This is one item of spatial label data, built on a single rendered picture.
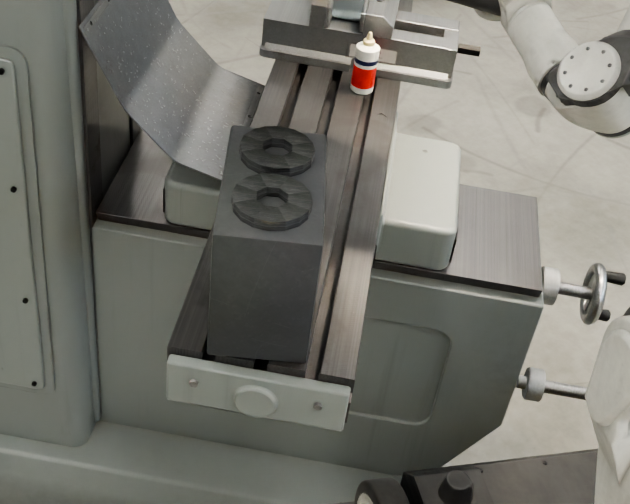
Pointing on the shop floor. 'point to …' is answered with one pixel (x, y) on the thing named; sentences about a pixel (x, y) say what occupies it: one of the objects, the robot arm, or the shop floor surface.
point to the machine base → (154, 472)
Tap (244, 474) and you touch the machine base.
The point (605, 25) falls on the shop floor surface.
